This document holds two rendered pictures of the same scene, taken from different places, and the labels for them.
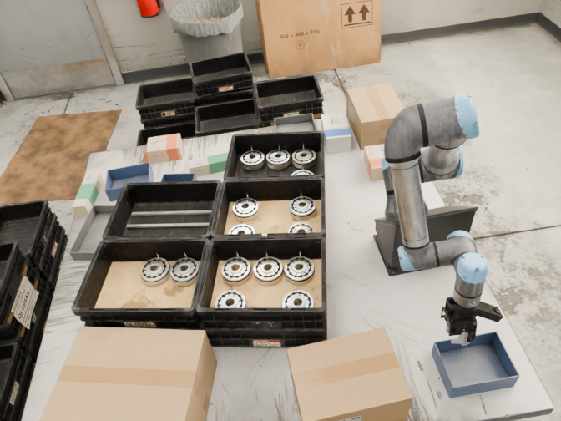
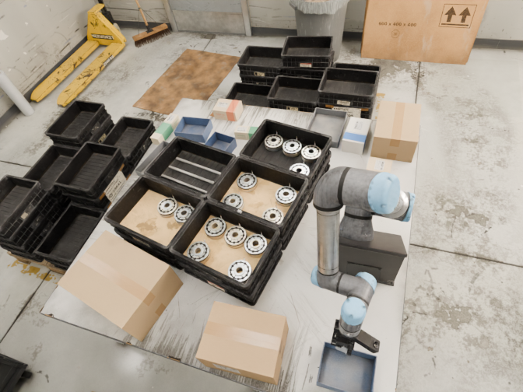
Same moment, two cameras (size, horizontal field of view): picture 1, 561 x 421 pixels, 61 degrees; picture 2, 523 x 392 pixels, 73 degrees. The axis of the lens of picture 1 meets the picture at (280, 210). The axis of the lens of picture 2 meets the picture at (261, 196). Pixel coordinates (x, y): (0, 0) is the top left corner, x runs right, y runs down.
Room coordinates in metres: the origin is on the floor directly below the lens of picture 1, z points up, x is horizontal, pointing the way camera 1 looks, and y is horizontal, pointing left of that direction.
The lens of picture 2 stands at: (0.34, -0.48, 2.23)
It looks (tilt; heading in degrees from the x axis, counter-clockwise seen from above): 53 degrees down; 29
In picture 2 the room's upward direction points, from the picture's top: 12 degrees counter-clockwise
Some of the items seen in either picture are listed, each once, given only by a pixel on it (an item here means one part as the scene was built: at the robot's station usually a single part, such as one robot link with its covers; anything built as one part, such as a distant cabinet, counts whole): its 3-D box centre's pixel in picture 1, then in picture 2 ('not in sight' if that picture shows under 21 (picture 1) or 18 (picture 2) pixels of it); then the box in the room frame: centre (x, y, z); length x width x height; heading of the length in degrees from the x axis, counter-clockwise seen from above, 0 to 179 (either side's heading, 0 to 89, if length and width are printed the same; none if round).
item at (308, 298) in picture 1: (297, 303); (239, 271); (0.85, -0.02, 0.86); 0.10 x 0.10 x 0.01
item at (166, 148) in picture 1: (164, 148); (228, 110); (1.93, 0.53, 0.74); 0.16 x 0.12 x 0.07; 92
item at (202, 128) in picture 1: (230, 137); (296, 105); (2.56, 0.26, 0.31); 0.40 x 0.30 x 0.34; 92
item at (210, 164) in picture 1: (214, 164); (254, 133); (1.77, 0.28, 0.73); 0.24 x 0.06 x 0.06; 97
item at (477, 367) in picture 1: (473, 363); (346, 370); (0.64, -0.52, 0.74); 0.20 x 0.15 x 0.07; 93
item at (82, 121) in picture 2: not in sight; (89, 138); (1.75, 1.78, 0.37); 0.40 x 0.30 x 0.45; 2
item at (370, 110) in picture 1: (375, 115); (395, 131); (1.92, -0.52, 0.78); 0.30 x 0.22 x 0.16; 2
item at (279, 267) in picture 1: (268, 268); (235, 235); (1.01, 0.07, 0.86); 0.10 x 0.10 x 0.01
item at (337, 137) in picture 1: (336, 133); (356, 135); (1.87, -0.32, 0.75); 0.20 x 0.12 x 0.09; 178
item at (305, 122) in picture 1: (296, 134); (326, 127); (1.93, -0.13, 0.73); 0.27 x 0.20 x 0.05; 0
